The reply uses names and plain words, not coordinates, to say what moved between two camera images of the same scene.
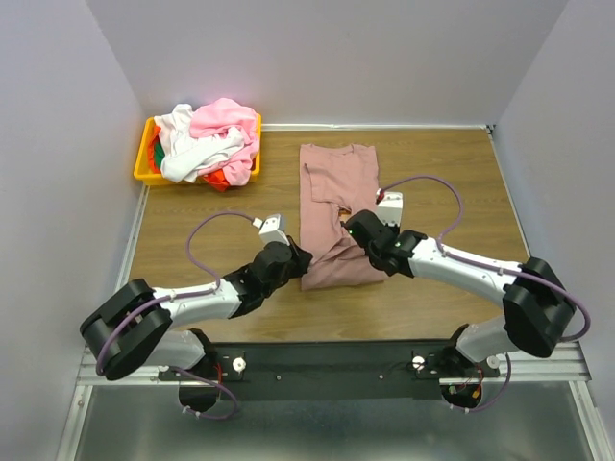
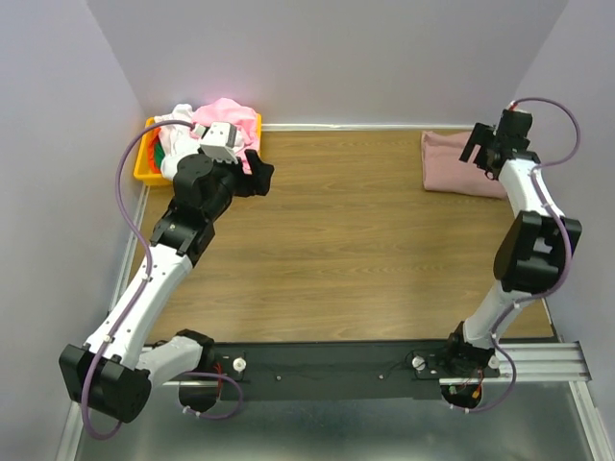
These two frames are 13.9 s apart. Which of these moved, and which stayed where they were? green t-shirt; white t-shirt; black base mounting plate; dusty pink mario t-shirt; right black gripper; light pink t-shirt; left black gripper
Moved: left black gripper; right black gripper; dusty pink mario t-shirt
Stayed: black base mounting plate; light pink t-shirt; white t-shirt; green t-shirt
